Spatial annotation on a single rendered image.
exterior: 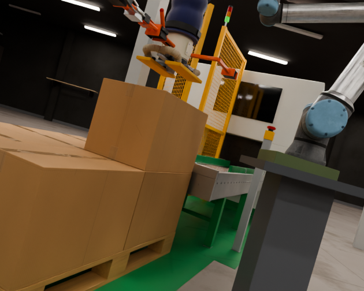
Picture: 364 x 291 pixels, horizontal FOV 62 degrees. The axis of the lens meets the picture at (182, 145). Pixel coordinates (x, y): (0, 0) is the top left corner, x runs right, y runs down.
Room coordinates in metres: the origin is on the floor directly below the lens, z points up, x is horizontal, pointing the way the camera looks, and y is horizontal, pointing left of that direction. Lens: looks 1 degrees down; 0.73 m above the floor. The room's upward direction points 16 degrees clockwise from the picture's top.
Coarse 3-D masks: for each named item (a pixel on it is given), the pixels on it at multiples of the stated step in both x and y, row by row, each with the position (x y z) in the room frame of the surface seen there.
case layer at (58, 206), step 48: (0, 144) 1.07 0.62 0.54; (48, 144) 1.42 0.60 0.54; (0, 192) 0.98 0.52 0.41; (48, 192) 0.95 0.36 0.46; (96, 192) 1.16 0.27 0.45; (144, 192) 1.50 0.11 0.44; (0, 240) 0.95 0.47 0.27; (48, 240) 1.00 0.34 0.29; (96, 240) 1.24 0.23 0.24; (144, 240) 1.63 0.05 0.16
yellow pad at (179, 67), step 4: (168, 64) 1.65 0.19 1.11; (172, 64) 1.63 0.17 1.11; (176, 64) 1.62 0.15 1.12; (180, 64) 1.61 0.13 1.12; (172, 68) 1.72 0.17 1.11; (176, 68) 1.69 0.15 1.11; (180, 68) 1.66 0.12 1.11; (184, 68) 1.66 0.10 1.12; (180, 72) 1.76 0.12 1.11; (184, 72) 1.73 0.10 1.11; (188, 72) 1.72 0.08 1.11; (192, 72) 1.85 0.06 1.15; (184, 76) 1.84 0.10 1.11; (188, 76) 1.81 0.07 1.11; (192, 76) 1.78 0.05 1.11; (196, 76) 1.83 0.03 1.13; (188, 80) 1.93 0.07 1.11; (192, 80) 1.90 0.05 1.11; (196, 80) 1.86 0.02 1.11; (200, 80) 1.90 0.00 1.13
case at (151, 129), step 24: (120, 96) 1.57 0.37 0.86; (144, 96) 1.50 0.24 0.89; (168, 96) 1.48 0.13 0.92; (96, 120) 1.61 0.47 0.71; (120, 120) 1.55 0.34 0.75; (144, 120) 1.49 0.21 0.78; (168, 120) 1.54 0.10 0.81; (192, 120) 1.80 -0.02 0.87; (96, 144) 1.59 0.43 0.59; (120, 144) 1.53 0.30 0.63; (144, 144) 1.47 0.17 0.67; (168, 144) 1.61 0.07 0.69; (192, 144) 1.89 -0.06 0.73; (144, 168) 1.46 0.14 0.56; (168, 168) 1.68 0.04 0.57; (192, 168) 1.99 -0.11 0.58
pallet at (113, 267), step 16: (160, 240) 1.88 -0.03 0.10; (112, 256) 1.38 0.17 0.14; (128, 256) 1.51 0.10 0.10; (144, 256) 1.76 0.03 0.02; (160, 256) 1.87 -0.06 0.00; (96, 272) 1.42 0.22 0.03; (112, 272) 1.41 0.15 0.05; (128, 272) 1.55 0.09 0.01; (0, 288) 0.93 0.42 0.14; (32, 288) 0.99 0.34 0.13; (48, 288) 1.20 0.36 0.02; (64, 288) 1.23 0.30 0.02; (80, 288) 1.26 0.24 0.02; (96, 288) 1.33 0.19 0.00
